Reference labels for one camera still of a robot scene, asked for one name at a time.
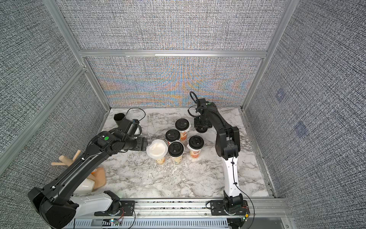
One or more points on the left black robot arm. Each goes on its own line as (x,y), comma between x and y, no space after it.
(54,202)

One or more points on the black cylindrical cup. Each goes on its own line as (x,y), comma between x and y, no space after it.
(118,118)

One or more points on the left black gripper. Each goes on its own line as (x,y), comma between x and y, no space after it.
(143,143)

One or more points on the paper cup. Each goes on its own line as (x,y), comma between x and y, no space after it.
(195,153)
(177,160)
(183,135)
(160,161)

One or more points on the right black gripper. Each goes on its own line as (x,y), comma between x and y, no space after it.
(202,124)

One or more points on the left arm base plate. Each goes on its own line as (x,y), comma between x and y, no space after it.
(125,207)

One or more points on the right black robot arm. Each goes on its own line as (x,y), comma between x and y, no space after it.
(227,146)

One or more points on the black lid front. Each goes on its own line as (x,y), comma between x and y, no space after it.
(172,135)
(182,124)

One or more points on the black lid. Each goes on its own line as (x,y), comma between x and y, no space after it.
(182,124)
(176,149)
(172,135)
(196,142)
(201,129)

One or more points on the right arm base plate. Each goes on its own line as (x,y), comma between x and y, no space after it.
(219,208)

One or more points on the wooden peg rack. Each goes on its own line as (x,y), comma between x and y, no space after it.
(96,180)

